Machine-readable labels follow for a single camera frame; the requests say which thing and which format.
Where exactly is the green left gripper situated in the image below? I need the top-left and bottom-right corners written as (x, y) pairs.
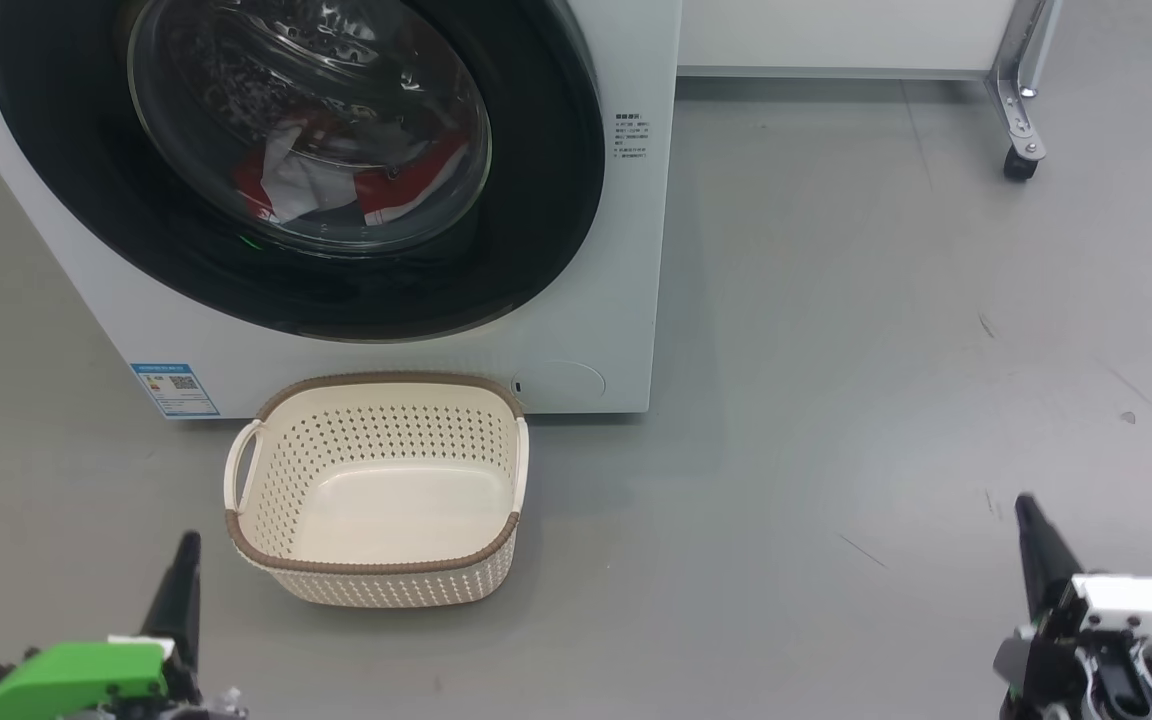
top-left (0, 532), bottom-right (247, 720)

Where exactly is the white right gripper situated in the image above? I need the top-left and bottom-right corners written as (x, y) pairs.
top-left (996, 493), bottom-right (1152, 720)

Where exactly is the red and white jersey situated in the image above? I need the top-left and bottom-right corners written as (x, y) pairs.
top-left (232, 118), bottom-right (472, 227)

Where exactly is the round black glass washer door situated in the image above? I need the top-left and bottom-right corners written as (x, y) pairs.
top-left (0, 0), bottom-right (605, 343)

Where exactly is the cream perforated laundry basket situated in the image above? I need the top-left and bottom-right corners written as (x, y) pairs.
top-left (224, 372), bottom-right (530, 609)

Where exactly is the white front-load washing machine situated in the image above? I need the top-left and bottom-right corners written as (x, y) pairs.
top-left (0, 0), bottom-right (682, 419)

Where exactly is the blue energy label sticker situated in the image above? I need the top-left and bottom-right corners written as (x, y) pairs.
top-left (130, 362), bottom-right (221, 419)

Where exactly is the round white filter cover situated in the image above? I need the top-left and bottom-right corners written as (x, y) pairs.
top-left (511, 360), bottom-right (607, 409)

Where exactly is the metal partition leg with caster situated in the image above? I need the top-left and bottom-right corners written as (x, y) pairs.
top-left (984, 0), bottom-right (1065, 183)

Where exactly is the white partition panel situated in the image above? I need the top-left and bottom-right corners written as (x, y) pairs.
top-left (678, 0), bottom-right (1022, 79)

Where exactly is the small text instruction sticker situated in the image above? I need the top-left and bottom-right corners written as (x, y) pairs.
top-left (614, 112), bottom-right (653, 161)

